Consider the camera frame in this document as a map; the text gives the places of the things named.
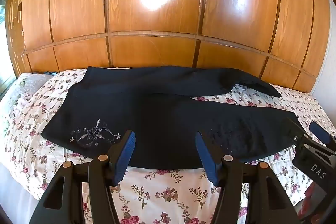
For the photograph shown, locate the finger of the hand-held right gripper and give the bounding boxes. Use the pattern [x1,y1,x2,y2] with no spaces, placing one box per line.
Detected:
[310,121,336,151]
[287,118,311,146]

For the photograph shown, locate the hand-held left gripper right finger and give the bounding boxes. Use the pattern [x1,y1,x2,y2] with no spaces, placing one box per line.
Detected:
[195,131,300,224]

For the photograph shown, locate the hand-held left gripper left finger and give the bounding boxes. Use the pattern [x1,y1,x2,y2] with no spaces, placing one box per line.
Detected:
[29,130,136,224]

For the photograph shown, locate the black embroidered pants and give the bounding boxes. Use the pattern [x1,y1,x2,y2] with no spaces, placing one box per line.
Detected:
[41,66,302,170]

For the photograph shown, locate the person's red clothing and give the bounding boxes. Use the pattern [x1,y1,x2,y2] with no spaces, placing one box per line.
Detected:
[301,183,317,215]

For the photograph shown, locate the floral bedspread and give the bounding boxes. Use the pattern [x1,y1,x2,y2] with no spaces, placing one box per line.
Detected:
[0,69,336,224]

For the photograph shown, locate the wooden wardrobe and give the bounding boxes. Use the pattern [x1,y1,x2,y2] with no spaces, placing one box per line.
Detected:
[5,0,332,94]

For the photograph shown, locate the white pillow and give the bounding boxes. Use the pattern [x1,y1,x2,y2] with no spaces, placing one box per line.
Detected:
[0,72,54,135]

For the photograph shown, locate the window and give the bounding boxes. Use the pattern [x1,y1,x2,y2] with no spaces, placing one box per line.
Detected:
[0,0,17,94]

